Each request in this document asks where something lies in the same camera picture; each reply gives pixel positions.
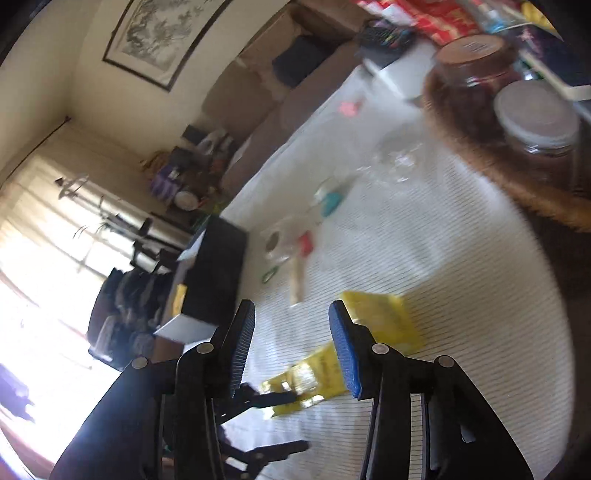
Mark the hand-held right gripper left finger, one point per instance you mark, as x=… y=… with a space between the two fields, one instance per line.
x=240 y=344

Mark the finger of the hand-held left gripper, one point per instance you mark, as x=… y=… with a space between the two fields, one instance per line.
x=277 y=453
x=268 y=399

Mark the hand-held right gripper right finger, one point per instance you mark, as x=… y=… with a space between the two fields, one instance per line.
x=346 y=353

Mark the bright yellow sachet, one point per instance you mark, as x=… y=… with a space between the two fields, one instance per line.
x=318 y=369
x=388 y=318

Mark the black storage box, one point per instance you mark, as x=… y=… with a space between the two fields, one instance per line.
x=217 y=272

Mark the long yellow packet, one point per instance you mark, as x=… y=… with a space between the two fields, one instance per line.
x=179 y=299

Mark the green carabiner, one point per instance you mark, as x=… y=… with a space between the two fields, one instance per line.
x=264 y=278

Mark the white tape roll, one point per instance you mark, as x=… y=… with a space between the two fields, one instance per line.
x=282 y=249

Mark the clear packet of white sticks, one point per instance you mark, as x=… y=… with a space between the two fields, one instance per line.
x=304 y=242

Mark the striped white tablecloth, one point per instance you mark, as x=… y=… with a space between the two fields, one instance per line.
x=461 y=277

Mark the teal plastic clip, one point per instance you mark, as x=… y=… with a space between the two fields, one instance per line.
x=333 y=203

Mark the round white tin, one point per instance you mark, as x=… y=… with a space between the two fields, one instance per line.
x=187 y=200

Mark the stack of purple boxes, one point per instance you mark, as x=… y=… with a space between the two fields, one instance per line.
x=164 y=184

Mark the potted plant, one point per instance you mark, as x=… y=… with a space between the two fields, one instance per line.
x=104 y=226

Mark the brown sofa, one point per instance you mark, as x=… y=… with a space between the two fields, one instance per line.
x=263 y=115

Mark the wicker basket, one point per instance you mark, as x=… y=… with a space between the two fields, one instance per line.
x=485 y=152

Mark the pink flower clip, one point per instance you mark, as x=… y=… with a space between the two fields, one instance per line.
x=350 y=108

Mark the dark blue cushion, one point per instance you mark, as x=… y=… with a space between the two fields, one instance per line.
x=300 y=57

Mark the white lid glass jar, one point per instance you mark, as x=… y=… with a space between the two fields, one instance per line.
x=535 y=115

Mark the black remote control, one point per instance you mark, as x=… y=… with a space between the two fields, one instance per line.
x=383 y=37

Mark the brown lid glass jar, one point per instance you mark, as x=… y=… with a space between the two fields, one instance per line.
x=475 y=50

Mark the pile of snack packets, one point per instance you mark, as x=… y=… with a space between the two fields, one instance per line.
x=438 y=18

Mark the dark purple flat box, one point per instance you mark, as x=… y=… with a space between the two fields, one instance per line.
x=558 y=60

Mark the framed wall painting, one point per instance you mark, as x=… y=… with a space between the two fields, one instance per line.
x=157 y=37

